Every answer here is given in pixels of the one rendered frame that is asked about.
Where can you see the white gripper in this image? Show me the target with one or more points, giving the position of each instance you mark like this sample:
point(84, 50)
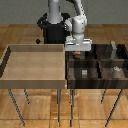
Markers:
point(78, 44)

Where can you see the brown loaf of bread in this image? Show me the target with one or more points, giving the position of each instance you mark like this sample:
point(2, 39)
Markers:
point(78, 53)

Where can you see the dark wooden compartment bin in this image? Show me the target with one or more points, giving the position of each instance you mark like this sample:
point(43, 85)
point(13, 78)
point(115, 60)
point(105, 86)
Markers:
point(96, 71)

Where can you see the small grey box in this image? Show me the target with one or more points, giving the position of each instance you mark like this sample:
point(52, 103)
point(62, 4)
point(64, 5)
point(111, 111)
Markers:
point(84, 72)

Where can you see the tall grey box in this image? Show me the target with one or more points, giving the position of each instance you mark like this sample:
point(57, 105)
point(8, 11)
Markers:
point(113, 47)

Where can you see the small pale grey object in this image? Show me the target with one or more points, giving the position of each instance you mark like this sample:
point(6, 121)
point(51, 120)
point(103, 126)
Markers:
point(116, 69)

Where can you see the light wooden bin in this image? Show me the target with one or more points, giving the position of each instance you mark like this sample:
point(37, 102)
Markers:
point(33, 63)

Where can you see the thin grey metal leg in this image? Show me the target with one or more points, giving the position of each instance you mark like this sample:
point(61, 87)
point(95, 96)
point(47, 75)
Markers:
point(59, 105)
point(15, 106)
point(26, 96)
point(71, 106)
point(104, 96)
point(113, 107)

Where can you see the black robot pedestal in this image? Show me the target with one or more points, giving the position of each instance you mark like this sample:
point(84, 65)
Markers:
point(53, 31)

